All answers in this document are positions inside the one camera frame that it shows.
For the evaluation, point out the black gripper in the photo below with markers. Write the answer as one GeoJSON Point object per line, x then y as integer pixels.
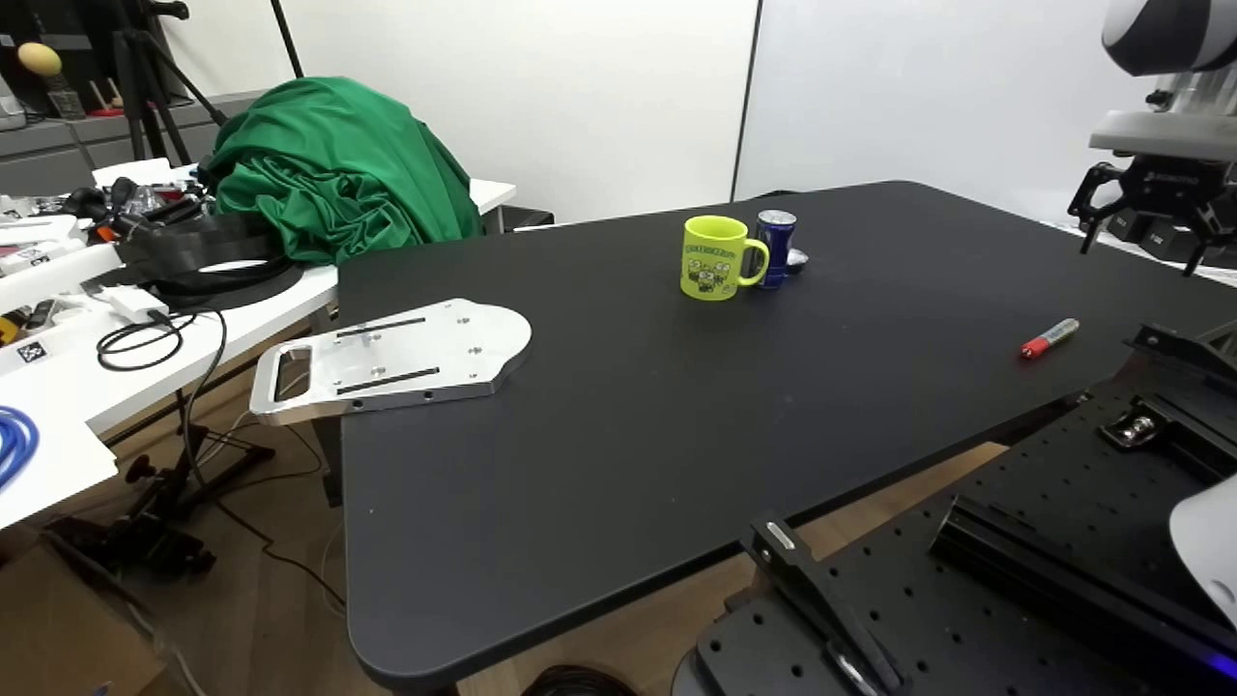
{"type": "Point", "coordinates": [1180, 209]}

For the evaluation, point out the red and white marker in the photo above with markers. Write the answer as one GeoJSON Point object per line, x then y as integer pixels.
{"type": "Point", "coordinates": [1051, 337]}

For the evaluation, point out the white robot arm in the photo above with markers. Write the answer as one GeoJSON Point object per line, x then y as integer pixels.
{"type": "Point", "coordinates": [1189, 48]}

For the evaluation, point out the yellow-green mug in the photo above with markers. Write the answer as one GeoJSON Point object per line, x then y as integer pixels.
{"type": "Point", "coordinates": [721, 257]}

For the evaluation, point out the blue drink can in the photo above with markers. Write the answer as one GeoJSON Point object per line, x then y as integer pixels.
{"type": "Point", "coordinates": [778, 239]}

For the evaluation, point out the green cloth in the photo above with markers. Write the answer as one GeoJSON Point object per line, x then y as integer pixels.
{"type": "Point", "coordinates": [342, 171]}

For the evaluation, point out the black bag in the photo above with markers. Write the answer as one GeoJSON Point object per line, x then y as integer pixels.
{"type": "Point", "coordinates": [180, 244]}

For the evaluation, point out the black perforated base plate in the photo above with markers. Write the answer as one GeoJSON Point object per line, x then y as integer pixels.
{"type": "Point", "coordinates": [1057, 570]}

